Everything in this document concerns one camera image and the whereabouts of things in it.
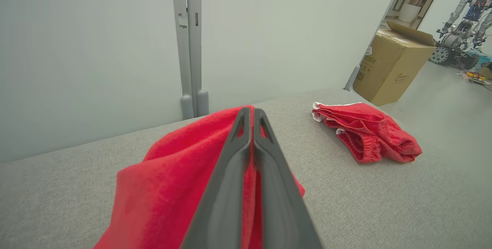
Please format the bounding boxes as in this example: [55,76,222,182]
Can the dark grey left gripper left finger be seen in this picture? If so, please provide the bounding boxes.
[181,107,253,249]

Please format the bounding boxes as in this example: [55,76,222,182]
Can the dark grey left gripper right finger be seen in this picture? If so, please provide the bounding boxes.
[253,108,323,249]

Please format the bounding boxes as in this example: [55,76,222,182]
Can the red jersey shirt white sleeves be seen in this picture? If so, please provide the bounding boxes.
[94,105,306,249]

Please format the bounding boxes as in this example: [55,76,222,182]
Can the red shorts white trim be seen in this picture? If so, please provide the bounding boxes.
[312,101,423,164]

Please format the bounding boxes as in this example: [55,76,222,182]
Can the brown cardboard box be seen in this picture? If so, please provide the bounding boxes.
[353,20,437,106]

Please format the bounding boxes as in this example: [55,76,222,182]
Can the white plant pot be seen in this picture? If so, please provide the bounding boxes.
[398,3,422,23]

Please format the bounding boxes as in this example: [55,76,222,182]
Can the grey background wheeled robot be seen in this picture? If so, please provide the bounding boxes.
[429,0,492,71]

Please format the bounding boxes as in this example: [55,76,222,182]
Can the grey partition post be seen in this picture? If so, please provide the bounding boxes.
[171,0,194,120]
[187,0,210,117]

